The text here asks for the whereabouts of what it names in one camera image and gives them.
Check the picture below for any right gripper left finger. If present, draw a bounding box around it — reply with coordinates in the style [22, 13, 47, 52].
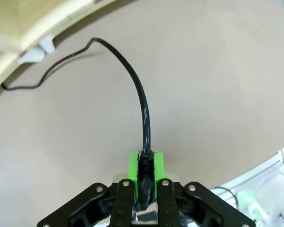
[37, 153, 140, 227]

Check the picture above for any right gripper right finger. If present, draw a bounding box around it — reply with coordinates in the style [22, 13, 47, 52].
[153, 152, 256, 227]

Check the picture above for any black power cable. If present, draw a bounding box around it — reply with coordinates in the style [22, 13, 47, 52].
[1, 37, 157, 211]

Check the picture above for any white plastic shelf foot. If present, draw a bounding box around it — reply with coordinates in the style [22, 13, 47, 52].
[18, 46, 46, 64]
[39, 35, 55, 54]

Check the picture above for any light wooden shelf unit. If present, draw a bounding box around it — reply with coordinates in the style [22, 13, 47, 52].
[0, 0, 116, 105]

